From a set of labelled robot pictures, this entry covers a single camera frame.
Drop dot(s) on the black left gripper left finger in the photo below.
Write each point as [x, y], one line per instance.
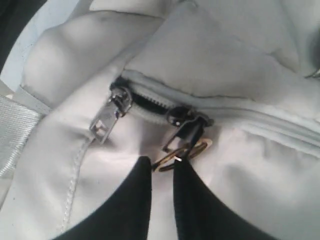
[125, 215]

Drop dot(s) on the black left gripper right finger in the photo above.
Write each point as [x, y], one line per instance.
[200, 215]

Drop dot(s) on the cream fabric duffel bag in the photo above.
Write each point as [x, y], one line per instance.
[231, 86]

